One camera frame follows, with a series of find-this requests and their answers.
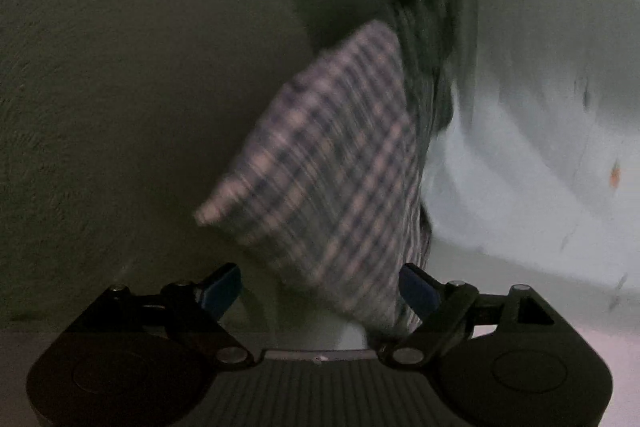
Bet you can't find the plaid checkered shirt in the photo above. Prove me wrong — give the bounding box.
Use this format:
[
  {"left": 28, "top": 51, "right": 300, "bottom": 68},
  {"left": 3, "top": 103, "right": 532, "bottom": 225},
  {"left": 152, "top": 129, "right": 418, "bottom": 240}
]
[{"left": 194, "top": 1, "right": 452, "bottom": 335}]

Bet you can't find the white carrot print quilt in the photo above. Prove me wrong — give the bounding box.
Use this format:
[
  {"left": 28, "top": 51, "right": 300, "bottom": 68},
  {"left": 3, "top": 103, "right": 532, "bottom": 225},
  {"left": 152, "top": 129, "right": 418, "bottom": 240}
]
[{"left": 416, "top": 0, "right": 640, "bottom": 338}]

